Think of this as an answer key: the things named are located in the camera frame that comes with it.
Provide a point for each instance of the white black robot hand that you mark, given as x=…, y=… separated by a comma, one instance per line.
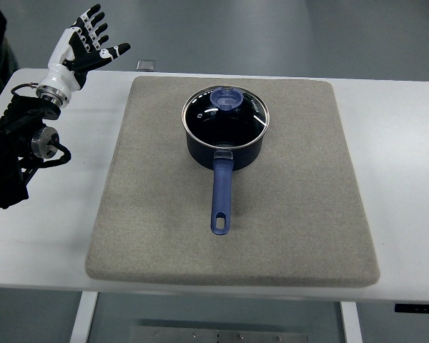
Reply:
x=79, y=51

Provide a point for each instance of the glass lid with blue knob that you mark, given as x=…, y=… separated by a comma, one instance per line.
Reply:
x=227, y=116

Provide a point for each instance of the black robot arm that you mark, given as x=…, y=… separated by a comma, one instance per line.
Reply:
x=27, y=144

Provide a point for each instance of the small clear floor plate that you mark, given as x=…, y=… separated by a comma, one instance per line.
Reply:
x=147, y=65

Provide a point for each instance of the dark blue saucepan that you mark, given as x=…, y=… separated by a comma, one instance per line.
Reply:
x=223, y=161

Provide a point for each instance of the beige felt mat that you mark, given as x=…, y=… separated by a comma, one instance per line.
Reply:
x=297, y=215

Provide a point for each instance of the white left table leg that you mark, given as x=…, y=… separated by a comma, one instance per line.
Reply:
x=84, y=317

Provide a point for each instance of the white table leg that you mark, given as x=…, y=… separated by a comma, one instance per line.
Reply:
x=84, y=317
x=350, y=322

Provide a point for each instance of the white right table leg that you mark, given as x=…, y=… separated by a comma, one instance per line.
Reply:
x=350, y=322

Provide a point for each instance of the black table control panel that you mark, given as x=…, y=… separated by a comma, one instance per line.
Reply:
x=412, y=308

